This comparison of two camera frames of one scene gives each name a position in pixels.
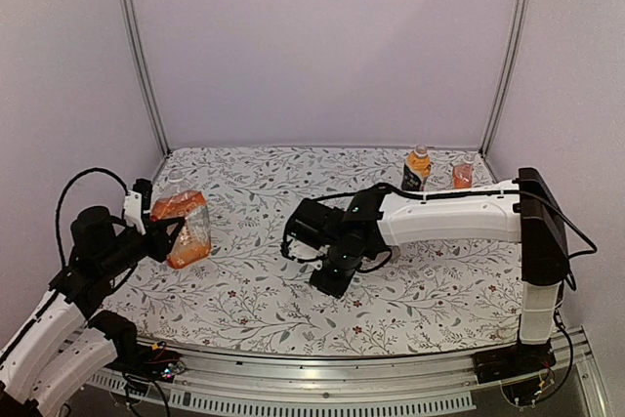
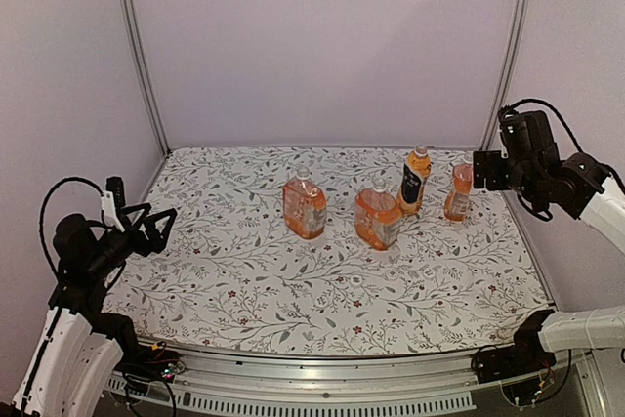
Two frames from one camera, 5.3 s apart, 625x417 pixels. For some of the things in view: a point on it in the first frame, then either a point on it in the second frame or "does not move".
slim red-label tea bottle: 177,198 → 305,206
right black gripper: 333,288 → 493,182
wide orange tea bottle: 462,175 does not move
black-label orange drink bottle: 416,169 does not move
